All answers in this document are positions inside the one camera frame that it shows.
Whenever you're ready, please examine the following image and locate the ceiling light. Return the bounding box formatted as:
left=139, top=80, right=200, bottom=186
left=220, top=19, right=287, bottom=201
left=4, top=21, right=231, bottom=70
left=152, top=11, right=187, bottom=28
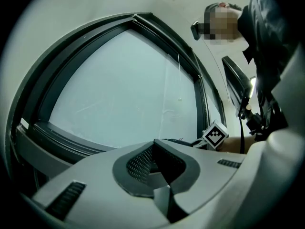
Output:
left=249, top=76, right=257, bottom=98

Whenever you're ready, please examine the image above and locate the black window frame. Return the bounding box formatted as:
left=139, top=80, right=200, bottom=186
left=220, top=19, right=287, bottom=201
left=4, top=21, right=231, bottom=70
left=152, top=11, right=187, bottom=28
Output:
left=7, top=12, right=227, bottom=176

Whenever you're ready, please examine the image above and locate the person's right forearm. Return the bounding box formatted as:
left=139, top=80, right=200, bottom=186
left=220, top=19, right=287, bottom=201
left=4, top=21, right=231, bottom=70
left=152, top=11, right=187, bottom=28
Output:
left=219, top=135, right=257, bottom=155

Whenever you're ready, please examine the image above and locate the black head-mounted camera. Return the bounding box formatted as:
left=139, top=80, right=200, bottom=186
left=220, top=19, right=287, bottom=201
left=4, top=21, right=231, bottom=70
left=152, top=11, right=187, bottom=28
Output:
left=190, top=3, right=219, bottom=42

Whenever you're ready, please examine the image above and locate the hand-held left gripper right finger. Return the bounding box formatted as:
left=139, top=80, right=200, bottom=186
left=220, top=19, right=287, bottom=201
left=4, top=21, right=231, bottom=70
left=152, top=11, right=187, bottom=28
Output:
left=153, top=138, right=248, bottom=229

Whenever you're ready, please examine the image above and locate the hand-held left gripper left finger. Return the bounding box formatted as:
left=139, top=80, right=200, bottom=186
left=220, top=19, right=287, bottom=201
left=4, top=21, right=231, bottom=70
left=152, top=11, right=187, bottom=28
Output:
left=31, top=140, right=172, bottom=229

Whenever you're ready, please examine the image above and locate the black monitor on stand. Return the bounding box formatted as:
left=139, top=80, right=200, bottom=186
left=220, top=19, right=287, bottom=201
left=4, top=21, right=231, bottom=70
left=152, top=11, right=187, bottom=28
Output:
left=221, top=55, right=263, bottom=138

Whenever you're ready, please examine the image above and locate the frosted glass window pane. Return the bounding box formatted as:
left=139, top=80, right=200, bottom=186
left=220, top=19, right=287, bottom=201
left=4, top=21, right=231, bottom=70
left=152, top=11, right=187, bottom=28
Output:
left=49, top=29, right=201, bottom=150

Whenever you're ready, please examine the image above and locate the person's dark clothing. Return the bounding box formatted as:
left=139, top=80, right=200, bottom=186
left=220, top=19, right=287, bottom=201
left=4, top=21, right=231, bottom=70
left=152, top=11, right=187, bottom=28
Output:
left=238, top=0, right=295, bottom=142

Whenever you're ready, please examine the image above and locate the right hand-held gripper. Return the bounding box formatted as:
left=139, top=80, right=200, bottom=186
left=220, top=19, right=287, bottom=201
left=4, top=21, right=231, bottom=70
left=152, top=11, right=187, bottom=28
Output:
left=192, top=119, right=229, bottom=150

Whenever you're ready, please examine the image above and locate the person's head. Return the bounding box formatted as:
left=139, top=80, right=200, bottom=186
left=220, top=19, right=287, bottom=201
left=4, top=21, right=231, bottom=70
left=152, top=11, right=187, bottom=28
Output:
left=203, top=1, right=244, bottom=45

